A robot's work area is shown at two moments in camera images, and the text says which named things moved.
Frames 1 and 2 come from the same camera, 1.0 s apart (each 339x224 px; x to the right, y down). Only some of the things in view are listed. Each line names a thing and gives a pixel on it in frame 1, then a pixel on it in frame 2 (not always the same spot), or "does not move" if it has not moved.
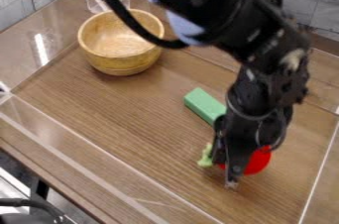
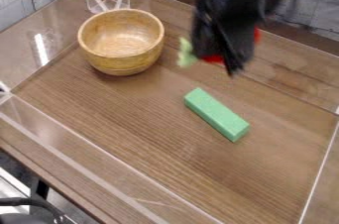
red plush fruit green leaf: x=255 y=165 -> x=187 y=56
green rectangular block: x=205 y=105 does not move
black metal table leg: x=43 y=188 does not move
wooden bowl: x=114 y=48 does not move
